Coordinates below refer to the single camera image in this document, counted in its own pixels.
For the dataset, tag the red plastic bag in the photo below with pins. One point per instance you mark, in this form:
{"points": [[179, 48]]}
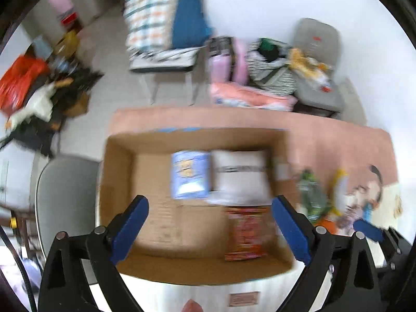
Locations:
{"points": [[19, 81]]}

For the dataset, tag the blue tissue packet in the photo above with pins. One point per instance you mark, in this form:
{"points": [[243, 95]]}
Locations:
{"points": [[190, 175]]}

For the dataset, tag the red snack packet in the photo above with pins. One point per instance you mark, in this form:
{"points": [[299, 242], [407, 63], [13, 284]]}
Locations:
{"points": [[248, 234]]}

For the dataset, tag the grey padded armchair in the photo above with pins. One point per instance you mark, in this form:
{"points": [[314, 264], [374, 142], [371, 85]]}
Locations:
{"points": [[320, 61]]}

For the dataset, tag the green snack packet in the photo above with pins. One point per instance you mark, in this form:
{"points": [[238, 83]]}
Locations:
{"points": [[312, 195]]}

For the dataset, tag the yellow plush toy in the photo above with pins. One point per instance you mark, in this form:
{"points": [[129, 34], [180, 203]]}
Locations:
{"points": [[305, 60]]}

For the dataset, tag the pink folded blanket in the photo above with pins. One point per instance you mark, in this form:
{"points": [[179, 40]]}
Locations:
{"points": [[250, 96]]}

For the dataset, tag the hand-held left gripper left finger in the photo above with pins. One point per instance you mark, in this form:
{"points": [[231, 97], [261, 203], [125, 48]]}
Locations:
{"points": [[130, 227]]}

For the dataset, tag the yellow and white soft toy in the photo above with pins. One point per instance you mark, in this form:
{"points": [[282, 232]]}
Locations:
{"points": [[339, 191]]}

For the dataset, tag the metal chair with cushion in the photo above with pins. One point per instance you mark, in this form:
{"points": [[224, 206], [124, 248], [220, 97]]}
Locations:
{"points": [[165, 65]]}

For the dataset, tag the small brown label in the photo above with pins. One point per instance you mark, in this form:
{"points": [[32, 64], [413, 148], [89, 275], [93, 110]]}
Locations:
{"points": [[243, 299]]}

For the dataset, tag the grey chair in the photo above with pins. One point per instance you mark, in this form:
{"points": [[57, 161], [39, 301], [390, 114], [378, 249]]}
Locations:
{"points": [[65, 195]]}

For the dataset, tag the white soft packet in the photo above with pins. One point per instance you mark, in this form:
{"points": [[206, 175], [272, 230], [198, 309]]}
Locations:
{"points": [[240, 177]]}

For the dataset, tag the white cloth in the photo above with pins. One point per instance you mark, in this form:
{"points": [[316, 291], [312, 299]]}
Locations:
{"points": [[37, 104]]}

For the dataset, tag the orange soft item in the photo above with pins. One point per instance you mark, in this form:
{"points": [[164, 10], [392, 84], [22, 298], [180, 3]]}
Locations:
{"points": [[326, 226]]}

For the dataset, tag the dark clothes pile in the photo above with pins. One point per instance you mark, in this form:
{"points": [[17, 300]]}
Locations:
{"points": [[68, 94]]}

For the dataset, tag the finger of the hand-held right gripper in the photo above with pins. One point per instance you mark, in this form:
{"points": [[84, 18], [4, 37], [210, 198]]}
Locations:
{"points": [[368, 229]]}

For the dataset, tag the checked folded quilt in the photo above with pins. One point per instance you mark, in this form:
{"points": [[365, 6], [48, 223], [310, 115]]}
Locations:
{"points": [[151, 16]]}

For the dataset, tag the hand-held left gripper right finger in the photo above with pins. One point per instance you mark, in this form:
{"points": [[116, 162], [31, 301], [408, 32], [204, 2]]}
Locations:
{"points": [[292, 230]]}

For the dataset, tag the brown cardboard box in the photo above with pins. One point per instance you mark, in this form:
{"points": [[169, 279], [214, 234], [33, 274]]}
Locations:
{"points": [[156, 201]]}

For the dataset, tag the pink suitcase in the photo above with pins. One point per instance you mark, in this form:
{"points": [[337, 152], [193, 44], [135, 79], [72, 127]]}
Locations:
{"points": [[229, 60]]}

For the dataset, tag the blue folded cloth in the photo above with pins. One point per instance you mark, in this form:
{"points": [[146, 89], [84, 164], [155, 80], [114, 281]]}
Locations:
{"points": [[190, 14]]}

